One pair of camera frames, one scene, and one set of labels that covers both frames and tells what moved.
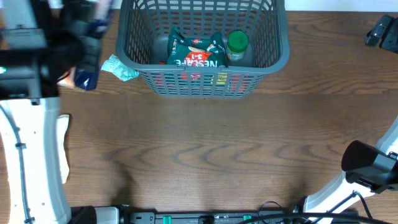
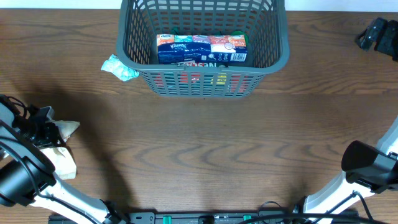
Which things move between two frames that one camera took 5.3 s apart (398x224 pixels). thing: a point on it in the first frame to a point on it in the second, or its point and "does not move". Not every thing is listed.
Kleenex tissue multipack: (87, 79) to (198, 48)
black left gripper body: (82, 53) to (37, 134)
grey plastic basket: (143, 27) does not move
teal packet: (113, 65) does not move
